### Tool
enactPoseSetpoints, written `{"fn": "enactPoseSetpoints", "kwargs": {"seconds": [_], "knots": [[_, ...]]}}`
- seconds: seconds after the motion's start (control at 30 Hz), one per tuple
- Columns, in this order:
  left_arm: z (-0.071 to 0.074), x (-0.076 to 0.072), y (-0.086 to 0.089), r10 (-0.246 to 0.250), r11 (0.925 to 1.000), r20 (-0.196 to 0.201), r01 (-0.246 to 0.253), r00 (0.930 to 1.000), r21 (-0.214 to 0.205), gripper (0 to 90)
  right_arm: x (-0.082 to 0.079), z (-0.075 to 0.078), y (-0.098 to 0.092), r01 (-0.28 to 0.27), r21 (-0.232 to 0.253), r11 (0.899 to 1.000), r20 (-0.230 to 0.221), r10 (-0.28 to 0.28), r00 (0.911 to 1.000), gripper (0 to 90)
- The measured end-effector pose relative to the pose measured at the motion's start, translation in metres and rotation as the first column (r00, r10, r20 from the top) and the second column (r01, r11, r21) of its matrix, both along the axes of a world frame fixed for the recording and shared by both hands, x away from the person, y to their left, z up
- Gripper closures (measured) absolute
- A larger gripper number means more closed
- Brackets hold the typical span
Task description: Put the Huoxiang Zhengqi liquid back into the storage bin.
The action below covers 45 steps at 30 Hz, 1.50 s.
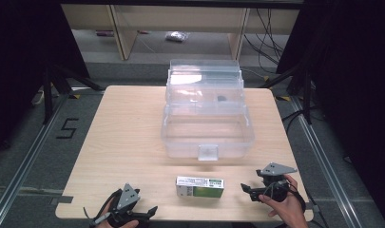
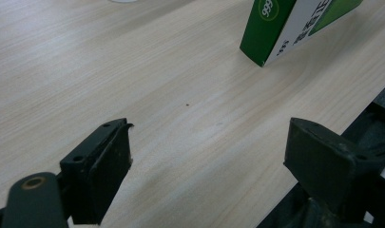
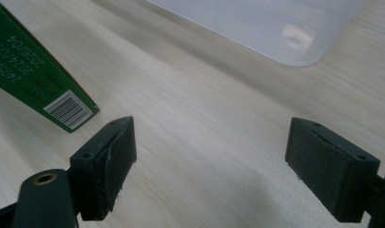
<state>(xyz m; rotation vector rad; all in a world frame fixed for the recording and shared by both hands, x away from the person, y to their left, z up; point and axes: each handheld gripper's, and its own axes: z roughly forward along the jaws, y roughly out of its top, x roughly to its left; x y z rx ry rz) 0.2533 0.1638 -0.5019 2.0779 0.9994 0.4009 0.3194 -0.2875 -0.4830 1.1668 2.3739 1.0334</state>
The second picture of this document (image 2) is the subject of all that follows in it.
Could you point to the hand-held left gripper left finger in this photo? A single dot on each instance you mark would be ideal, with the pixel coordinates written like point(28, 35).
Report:
point(95, 171)

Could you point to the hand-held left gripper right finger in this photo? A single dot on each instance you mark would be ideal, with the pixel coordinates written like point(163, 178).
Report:
point(323, 164)

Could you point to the green and white carton box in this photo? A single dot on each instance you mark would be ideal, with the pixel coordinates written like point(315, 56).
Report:
point(263, 34)

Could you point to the dark cloth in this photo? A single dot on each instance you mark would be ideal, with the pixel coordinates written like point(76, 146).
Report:
point(375, 126)

